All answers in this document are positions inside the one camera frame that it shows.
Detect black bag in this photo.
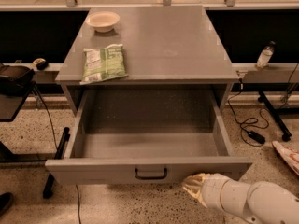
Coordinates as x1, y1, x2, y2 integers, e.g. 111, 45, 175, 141
0, 64, 35, 96

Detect green white snack bag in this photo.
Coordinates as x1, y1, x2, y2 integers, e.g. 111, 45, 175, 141
80, 44, 128, 85

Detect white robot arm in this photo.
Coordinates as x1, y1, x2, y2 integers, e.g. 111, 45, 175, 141
182, 174, 299, 224

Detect white bowl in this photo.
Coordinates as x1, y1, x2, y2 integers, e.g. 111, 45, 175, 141
85, 11, 120, 33

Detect dark side table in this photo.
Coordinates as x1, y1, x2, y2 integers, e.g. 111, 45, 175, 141
0, 81, 37, 163

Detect black cable right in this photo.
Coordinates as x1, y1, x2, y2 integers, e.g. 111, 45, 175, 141
227, 77, 271, 147

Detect grey cabinet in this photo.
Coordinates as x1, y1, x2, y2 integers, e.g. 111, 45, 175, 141
56, 6, 237, 110

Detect yellow tape measure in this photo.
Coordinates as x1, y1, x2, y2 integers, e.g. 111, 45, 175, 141
33, 58, 49, 70

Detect clear plastic bottle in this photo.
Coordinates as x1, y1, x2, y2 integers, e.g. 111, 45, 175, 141
255, 41, 276, 70

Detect black cable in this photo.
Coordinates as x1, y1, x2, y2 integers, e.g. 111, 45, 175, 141
227, 77, 271, 147
32, 83, 60, 151

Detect black stand leg left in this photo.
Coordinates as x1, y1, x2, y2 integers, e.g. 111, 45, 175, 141
43, 127, 70, 199

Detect black drawer handle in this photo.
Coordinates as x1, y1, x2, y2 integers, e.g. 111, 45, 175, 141
135, 168, 168, 181

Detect grey top drawer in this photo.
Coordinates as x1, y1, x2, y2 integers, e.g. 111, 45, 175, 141
46, 87, 252, 185

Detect black shoe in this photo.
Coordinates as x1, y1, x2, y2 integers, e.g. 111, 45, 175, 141
0, 192, 14, 216

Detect black cable left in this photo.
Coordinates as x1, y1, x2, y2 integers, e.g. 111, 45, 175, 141
32, 83, 60, 151

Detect black power adapter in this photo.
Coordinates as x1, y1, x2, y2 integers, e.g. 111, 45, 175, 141
248, 131, 265, 145

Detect white red sneaker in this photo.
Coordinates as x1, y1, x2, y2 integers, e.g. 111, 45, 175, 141
272, 141, 299, 175

